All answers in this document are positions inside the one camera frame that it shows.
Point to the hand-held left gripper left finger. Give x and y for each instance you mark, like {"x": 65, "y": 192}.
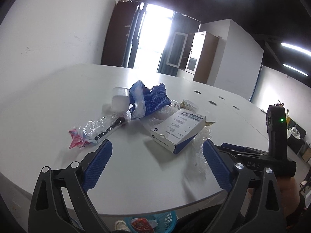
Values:
{"x": 97, "y": 165}

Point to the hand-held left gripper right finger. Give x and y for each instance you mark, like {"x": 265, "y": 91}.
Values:
{"x": 216, "y": 165}

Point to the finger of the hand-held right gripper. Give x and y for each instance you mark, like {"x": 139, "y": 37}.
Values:
{"x": 243, "y": 147}
{"x": 245, "y": 154}

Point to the clear wrapper with red print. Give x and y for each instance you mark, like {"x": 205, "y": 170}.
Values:
{"x": 97, "y": 131}

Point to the white and blue cardboard box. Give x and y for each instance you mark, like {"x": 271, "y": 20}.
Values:
{"x": 177, "y": 131}

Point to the white plastic container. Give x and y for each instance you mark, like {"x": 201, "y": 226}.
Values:
{"x": 119, "y": 100}

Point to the blue plastic basket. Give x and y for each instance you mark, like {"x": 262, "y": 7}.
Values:
{"x": 165, "y": 220}

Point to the blue plastic bag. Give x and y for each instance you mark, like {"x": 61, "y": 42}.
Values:
{"x": 150, "y": 99}

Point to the person's right hand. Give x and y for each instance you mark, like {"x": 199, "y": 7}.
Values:
{"x": 289, "y": 194}

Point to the white plastic bag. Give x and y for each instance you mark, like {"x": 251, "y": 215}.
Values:
{"x": 294, "y": 131}

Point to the clear plastic film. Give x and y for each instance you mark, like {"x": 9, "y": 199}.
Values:
{"x": 201, "y": 150}

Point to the person's white shoe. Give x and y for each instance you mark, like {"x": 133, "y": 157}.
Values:
{"x": 120, "y": 225}

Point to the ceiling tube light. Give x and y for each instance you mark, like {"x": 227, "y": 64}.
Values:
{"x": 295, "y": 69}
{"x": 296, "y": 48}

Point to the red snack packet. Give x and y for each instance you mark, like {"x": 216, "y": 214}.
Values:
{"x": 142, "y": 225}

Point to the dark curtain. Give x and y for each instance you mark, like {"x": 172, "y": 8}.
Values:
{"x": 167, "y": 60}

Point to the white framed glass cabinet door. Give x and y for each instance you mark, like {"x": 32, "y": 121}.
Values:
{"x": 177, "y": 49}

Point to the dark brown wooden cabinet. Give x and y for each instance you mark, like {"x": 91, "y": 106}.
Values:
{"x": 116, "y": 36}

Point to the bright window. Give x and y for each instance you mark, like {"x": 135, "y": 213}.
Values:
{"x": 153, "y": 36}

